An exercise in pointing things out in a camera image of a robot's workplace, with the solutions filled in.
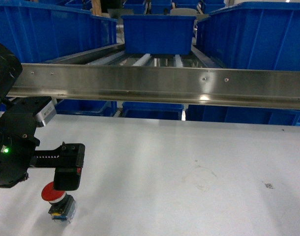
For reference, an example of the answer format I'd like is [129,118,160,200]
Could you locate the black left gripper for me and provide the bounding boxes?
[30,143,86,191]

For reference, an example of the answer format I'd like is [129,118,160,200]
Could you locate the red emergency stop button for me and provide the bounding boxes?
[41,181,76,224]

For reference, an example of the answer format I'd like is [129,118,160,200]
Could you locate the blue bin left shelf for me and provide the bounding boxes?
[0,0,117,63]

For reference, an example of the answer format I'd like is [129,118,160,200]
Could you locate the blue bin shelf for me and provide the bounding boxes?
[0,0,117,63]
[121,15,196,55]
[196,2,300,71]

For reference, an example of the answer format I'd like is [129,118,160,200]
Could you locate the blue bin centre shelf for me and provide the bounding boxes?
[121,15,196,55]

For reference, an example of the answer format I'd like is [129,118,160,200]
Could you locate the blue bin right shelf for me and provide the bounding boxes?
[196,2,300,71]

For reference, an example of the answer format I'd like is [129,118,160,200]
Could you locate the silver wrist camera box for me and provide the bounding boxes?
[34,99,57,127]

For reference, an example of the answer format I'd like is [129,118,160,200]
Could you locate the stainless steel shelf rail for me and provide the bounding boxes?
[9,63,300,110]

